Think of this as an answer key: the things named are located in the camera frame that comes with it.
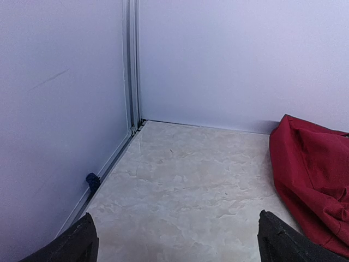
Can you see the dark red student backpack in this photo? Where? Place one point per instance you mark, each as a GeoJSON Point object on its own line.
{"type": "Point", "coordinates": [310, 172]}

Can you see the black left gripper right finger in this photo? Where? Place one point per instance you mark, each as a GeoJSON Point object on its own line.
{"type": "Point", "coordinates": [277, 241]}

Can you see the aluminium corner post left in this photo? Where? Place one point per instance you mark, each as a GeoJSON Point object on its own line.
{"type": "Point", "coordinates": [130, 38]}

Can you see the dark blue cable clip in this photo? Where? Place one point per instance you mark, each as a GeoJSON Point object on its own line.
{"type": "Point", "coordinates": [93, 182]}

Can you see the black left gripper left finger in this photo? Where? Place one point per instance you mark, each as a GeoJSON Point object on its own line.
{"type": "Point", "coordinates": [78, 243]}

